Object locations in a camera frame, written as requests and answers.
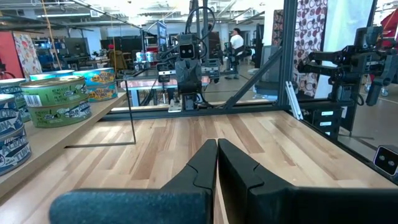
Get person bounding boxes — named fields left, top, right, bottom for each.
left=228, top=27, right=246, bottom=80

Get brown circle patterned curtain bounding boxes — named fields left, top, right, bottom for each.
left=272, top=0, right=329, bottom=98

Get wooden shelf black metal legs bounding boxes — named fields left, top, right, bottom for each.
left=0, top=79, right=137, bottom=200

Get teal yellowfin tuna can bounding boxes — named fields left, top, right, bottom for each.
left=73, top=67, right=117, bottom=88
left=29, top=69, right=75, bottom=82
left=86, top=82, right=119, bottom=103

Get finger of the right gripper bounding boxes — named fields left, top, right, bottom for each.
left=175, top=62, right=190, bottom=94
left=188, top=62, right=203, bottom=94

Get black control box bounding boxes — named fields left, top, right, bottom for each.
left=310, top=107, right=340, bottom=138

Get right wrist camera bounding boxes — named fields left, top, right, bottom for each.
left=178, top=33, right=197, bottom=60

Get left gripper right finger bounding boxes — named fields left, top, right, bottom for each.
left=218, top=138, right=398, bottom=224

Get black table-level camera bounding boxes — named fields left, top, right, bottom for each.
left=372, top=144, right=398, bottom=177

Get blue albacore tuna can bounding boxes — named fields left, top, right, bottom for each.
left=0, top=93, right=25, bottom=138
left=0, top=128, right=32, bottom=177

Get red partition panel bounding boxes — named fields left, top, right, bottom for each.
left=0, top=30, right=24, bottom=78

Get green tuna can gold lid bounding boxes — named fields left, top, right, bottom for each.
left=27, top=98, right=93, bottom=129
left=19, top=75, right=90, bottom=108

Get white curtain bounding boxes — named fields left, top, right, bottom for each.
left=323, top=0, right=374, bottom=100

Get background work table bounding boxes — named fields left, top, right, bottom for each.
left=119, top=76, right=212, bottom=108

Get green tuna can silver lid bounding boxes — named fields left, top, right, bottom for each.
left=14, top=93, right=32, bottom=123
left=0, top=77, right=28, bottom=96

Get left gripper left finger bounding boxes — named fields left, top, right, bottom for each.
left=49, top=139, right=218, bottom=224

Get silver metal bracket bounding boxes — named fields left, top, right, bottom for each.
left=285, top=81, right=304, bottom=121

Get floral patterned panel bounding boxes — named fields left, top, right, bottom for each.
left=12, top=32, right=43, bottom=78

